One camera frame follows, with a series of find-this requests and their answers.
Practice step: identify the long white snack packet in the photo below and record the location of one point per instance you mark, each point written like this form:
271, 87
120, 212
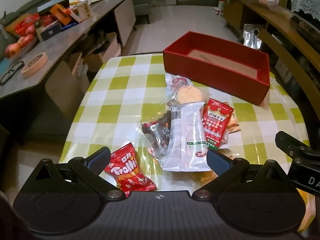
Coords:
186, 140

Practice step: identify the red gummy candy packet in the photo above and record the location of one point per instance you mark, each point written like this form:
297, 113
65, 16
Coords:
127, 172

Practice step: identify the wooden sideboard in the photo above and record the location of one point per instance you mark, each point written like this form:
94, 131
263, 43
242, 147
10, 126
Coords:
272, 17

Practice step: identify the red apple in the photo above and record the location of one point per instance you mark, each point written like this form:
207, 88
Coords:
13, 50
28, 30
26, 40

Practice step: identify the red crown print packet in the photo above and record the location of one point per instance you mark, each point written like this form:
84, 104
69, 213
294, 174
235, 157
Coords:
215, 125

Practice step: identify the clear yellow crisps packet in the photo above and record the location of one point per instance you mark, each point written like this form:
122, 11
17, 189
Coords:
207, 177

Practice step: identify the clear plastic bag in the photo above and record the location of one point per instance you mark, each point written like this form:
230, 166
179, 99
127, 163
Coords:
271, 0

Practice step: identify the golden biscuit packet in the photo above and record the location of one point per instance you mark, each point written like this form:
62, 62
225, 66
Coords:
235, 125

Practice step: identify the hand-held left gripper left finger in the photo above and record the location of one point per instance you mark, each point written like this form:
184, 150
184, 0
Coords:
99, 159

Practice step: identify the clear dark jerky packet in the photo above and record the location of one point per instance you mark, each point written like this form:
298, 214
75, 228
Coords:
157, 135

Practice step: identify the orange box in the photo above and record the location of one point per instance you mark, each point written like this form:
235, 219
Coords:
58, 12

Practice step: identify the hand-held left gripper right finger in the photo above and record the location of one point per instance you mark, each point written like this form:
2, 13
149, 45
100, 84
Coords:
218, 162

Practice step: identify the grey green sofa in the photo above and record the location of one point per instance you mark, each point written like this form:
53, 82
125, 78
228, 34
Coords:
141, 2

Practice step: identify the long grey cabinet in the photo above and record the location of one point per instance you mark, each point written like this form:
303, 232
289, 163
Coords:
65, 40

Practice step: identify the wooden chair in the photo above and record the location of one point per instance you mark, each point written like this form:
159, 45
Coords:
277, 47

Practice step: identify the black eyeglasses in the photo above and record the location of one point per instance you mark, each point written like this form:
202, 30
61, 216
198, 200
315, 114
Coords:
10, 73

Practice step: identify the dark blue box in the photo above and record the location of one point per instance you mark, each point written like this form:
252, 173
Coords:
50, 33

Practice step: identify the white carton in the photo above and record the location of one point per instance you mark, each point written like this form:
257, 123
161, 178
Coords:
85, 11

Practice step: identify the red fruit bag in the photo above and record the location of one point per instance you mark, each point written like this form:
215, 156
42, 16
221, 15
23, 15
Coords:
26, 21

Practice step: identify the clear round pastry packet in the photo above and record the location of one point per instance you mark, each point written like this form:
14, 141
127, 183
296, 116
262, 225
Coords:
187, 95

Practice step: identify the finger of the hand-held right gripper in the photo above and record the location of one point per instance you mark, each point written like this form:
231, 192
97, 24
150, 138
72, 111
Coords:
291, 145

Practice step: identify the red cardboard box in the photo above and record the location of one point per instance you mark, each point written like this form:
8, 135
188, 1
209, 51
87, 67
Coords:
212, 80

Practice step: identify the roll of masking tape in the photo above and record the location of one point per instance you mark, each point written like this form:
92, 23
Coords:
42, 61

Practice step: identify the silver foil bag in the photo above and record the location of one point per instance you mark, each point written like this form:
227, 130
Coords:
251, 37

